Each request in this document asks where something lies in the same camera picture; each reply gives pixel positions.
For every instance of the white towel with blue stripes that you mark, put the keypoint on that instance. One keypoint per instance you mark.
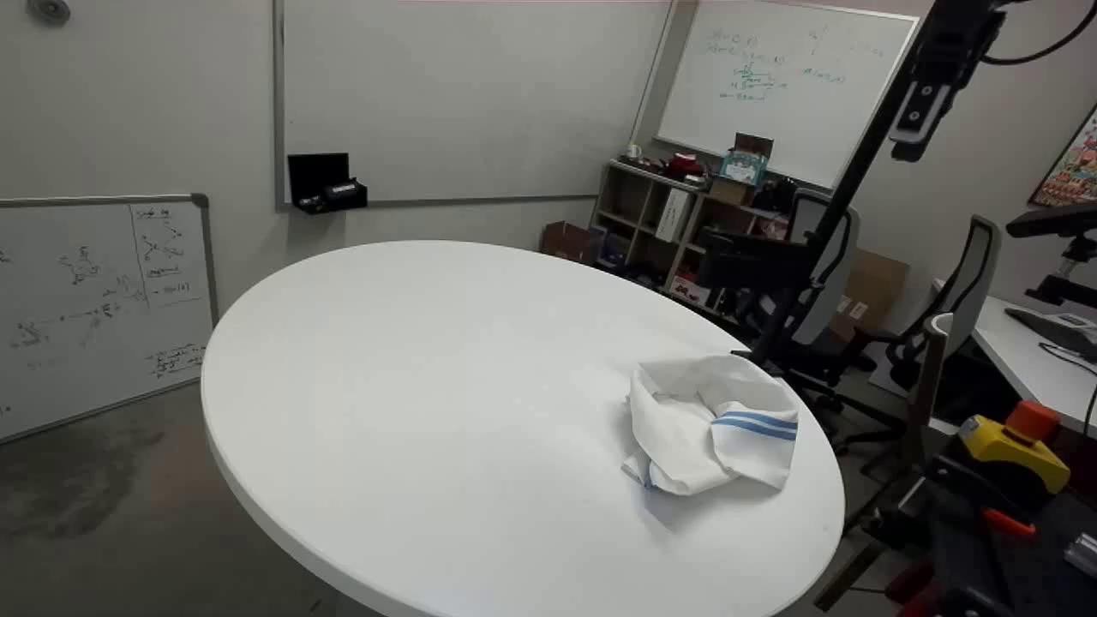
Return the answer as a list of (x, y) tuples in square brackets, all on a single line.
[(708, 424)]

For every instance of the black clamp-on stand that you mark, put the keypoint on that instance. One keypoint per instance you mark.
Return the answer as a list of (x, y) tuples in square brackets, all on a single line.
[(949, 42)]

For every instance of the wooden shelf unit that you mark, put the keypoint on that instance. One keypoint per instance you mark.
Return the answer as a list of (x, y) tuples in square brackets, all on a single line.
[(652, 228)]

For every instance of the round white table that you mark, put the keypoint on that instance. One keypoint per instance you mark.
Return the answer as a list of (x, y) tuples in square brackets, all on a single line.
[(441, 430)]

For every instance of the cardboard box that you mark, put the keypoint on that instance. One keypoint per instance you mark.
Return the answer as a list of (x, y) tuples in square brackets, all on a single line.
[(868, 295)]

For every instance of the black office chair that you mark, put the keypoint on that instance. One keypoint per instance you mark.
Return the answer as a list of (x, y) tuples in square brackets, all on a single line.
[(905, 351)]

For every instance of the leaning whiteboard with notes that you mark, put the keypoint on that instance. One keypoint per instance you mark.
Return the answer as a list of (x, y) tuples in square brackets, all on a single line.
[(105, 301)]

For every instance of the yellow emergency stop button box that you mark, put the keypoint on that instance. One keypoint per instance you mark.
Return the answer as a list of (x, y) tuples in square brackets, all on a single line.
[(1019, 441)]

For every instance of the white desk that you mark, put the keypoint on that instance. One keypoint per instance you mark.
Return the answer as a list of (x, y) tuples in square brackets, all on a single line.
[(1001, 360)]

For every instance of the black box on rail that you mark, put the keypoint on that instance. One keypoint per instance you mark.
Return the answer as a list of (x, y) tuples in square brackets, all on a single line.
[(324, 182)]

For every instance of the wall whiteboard with green writing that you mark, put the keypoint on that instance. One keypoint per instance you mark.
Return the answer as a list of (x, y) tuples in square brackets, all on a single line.
[(804, 77)]

